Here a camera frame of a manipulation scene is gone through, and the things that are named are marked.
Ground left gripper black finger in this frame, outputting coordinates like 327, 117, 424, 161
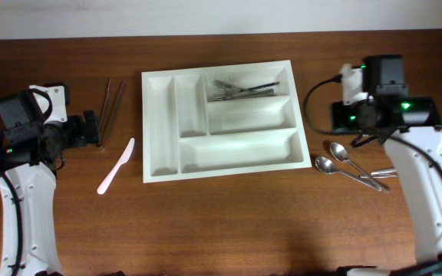
84, 110, 99, 130
87, 130, 102, 147

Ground large silver spoon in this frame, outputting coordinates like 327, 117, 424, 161
330, 142, 390, 192
315, 156, 382, 191

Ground small silver teaspoon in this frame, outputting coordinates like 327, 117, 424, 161
358, 174, 398, 179
371, 167, 396, 175

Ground silver fork dark handle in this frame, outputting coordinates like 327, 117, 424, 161
212, 80, 279, 94

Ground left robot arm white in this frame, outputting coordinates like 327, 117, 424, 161
0, 83, 101, 276

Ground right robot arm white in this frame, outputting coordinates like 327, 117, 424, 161
331, 55, 442, 275

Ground metal kitchen tongs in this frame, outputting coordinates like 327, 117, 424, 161
97, 78, 125, 150

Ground white plastic knife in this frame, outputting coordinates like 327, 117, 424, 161
97, 138, 135, 195

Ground white cutlery tray organizer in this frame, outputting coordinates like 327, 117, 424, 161
141, 60, 311, 183

